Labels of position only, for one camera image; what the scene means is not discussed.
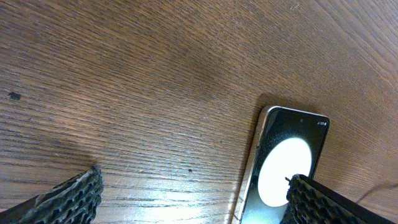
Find black flip smartphone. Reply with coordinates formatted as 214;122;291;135
233;106;330;224

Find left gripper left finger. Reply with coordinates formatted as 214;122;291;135
1;166;104;224

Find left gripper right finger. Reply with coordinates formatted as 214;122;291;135
280;174;394;224

